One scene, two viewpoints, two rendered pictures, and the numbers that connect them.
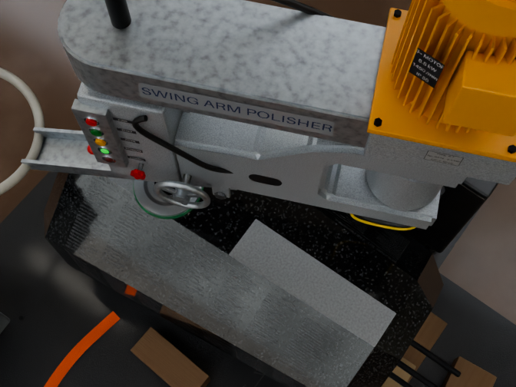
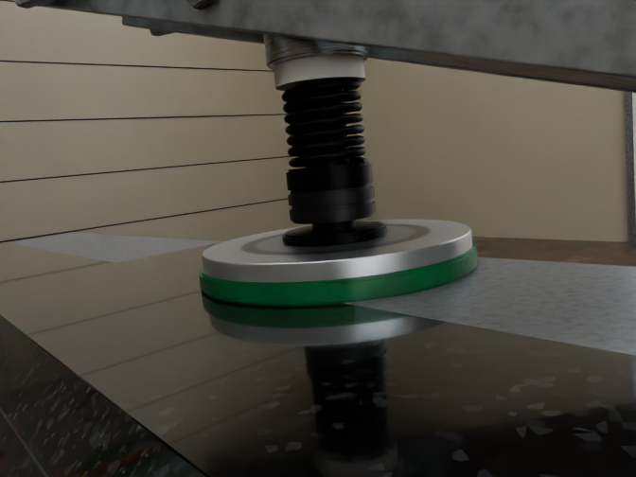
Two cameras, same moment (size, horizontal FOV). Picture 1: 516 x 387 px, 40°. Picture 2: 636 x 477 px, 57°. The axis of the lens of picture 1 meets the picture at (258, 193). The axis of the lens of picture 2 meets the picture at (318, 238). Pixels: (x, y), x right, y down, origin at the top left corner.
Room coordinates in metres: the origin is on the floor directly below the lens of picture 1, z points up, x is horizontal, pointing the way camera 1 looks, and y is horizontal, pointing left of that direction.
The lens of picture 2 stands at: (1.29, 0.39, 0.91)
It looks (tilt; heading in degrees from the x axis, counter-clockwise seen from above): 8 degrees down; 196
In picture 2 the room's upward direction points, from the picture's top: 6 degrees counter-clockwise
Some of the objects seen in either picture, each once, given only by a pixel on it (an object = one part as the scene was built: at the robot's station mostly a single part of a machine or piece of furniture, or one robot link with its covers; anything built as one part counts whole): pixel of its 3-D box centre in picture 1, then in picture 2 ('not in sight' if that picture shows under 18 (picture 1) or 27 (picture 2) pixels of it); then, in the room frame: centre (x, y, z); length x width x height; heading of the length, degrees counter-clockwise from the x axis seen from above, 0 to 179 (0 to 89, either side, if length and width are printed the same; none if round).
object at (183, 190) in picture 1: (185, 183); not in sight; (0.70, 0.19, 1.20); 0.15 x 0.10 x 0.15; 79
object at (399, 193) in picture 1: (410, 160); not in sight; (0.71, -0.36, 1.34); 0.19 x 0.19 x 0.20
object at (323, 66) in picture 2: not in sight; (318, 61); (0.84, 0.28, 0.99); 0.07 x 0.07 x 0.04
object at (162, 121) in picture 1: (178, 117); not in sight; (0.83, 0.20, 1.32); 0.36 x 0.22 x 0.45; 79
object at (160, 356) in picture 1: (170, 365); not in sight; (0.39, 0.32, 0.07); 0.30 x 0.12 x 0.12; 52
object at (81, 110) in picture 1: (102, 135); not in sight; (0.74, 0.37, 1.37); 0.08 x 0.03 x 0.28; 79
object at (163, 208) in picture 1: (167, 183); (335, 244); (0.84, 0.28, 0.84); 0.21 x 0.21 x 0.01
